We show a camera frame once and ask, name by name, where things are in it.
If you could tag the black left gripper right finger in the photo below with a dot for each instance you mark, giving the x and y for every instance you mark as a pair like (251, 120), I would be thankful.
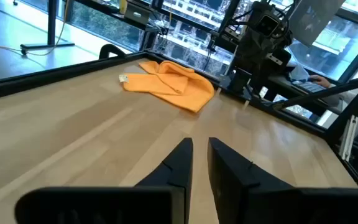
(238, 186)

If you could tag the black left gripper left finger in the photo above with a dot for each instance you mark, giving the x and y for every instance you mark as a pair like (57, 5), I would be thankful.
(172, 174)

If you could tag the orange microfiber towel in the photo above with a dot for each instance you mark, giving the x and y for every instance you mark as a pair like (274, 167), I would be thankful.
(172, 87)

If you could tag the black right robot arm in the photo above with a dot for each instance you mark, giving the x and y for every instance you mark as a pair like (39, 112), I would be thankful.
(239, 81)

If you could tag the person's forearm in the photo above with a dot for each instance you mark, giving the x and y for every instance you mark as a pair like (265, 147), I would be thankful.
(336, 99)

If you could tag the black desk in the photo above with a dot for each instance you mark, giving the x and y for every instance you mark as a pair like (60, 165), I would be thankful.
(303, 99)

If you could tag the grey panel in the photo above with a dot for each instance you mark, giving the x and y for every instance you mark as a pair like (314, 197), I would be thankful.
(312, 18)

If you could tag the person's hand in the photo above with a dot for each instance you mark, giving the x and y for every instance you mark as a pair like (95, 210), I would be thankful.
(320, 81)

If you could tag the grey box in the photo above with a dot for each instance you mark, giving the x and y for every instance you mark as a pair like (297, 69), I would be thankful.
(137, 14)

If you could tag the yellow container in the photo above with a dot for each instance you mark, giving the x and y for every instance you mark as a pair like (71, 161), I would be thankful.
(123, 6)

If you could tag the black floor stand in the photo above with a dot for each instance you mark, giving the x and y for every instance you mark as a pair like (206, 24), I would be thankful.
(52, 18)

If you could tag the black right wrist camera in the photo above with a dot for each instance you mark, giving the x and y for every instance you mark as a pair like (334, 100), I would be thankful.
(269, 25)

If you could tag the white metal bracket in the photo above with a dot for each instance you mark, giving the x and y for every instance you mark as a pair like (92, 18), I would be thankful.
(348, 137)

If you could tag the black arched mount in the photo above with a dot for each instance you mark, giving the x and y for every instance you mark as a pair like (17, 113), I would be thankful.
(110, 46)

